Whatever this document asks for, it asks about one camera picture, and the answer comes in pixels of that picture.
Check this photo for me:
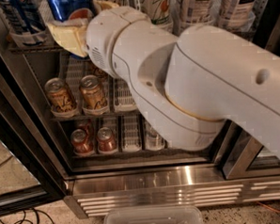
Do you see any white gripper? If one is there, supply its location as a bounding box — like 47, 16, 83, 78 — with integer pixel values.
47, 0, 150, 78

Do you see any blue pepsi can with logo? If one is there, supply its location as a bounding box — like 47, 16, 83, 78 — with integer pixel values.
46, 0, 101, 62

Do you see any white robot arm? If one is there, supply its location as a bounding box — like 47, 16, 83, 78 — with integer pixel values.
48, 6, 280, 158

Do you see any rear gold can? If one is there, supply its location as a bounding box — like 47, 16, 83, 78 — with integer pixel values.
87, 62, 108, 81

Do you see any gold can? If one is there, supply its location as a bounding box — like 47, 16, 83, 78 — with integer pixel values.
79, 75, 108, 111
44, 77, 77, 113
87, 62, 108, 81

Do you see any left blue pepsi can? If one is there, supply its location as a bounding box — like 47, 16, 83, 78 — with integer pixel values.
0, 0, 45, 35

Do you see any right white 7up can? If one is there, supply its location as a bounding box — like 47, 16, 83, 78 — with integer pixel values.
140, 0, 170, 25

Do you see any front left gold can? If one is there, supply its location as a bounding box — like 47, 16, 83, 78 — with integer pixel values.
44, 77, 77, 113

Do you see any empty white can tray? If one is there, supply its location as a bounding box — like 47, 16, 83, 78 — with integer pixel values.
113, 79, 137, 112

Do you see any rear red can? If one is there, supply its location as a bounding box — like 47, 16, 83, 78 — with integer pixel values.
74, 119, 94, 136

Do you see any red can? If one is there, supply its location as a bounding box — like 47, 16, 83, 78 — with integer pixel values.
96, 127, 117, 152
70, 129, 93, 153
74, 119, 94, 136

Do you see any left white tea can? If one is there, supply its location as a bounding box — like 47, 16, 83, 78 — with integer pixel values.
177, 0, 214, 30

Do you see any white tea can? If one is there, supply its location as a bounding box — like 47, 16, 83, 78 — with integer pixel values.
177, 0, 214, 30
218, 0, 255, 29

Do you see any front left red can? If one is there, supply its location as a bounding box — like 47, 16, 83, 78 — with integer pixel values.
70, 129, 93, 153

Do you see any stainless fridge cabinet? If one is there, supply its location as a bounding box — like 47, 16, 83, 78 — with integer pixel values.
0, 0, 280, 218

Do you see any right white tea can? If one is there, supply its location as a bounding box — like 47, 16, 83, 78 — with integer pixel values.
218, 0, 255, 29

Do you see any left glass fridge door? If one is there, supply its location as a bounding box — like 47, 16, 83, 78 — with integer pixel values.
0, 55, 65, 216

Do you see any glass fridge door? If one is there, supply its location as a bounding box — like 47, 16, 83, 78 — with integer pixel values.
0, 55, 65, 216
203, 2, 280, 181

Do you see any right glass fridge door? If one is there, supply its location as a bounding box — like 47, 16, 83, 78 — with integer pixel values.
203, 2, 280, 181

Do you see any middle clear water bottle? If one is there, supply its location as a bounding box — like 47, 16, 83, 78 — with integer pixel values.
145, 121, 165, 151

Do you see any clear plastic bin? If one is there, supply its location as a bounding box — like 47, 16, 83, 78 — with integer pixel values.
103, 205, 204, 224

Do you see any middle wire shelf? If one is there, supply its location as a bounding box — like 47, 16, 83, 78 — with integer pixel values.
50, 109, 140, 122

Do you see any orange floor cable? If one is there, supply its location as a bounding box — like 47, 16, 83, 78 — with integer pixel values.
256, 200, 280, 219

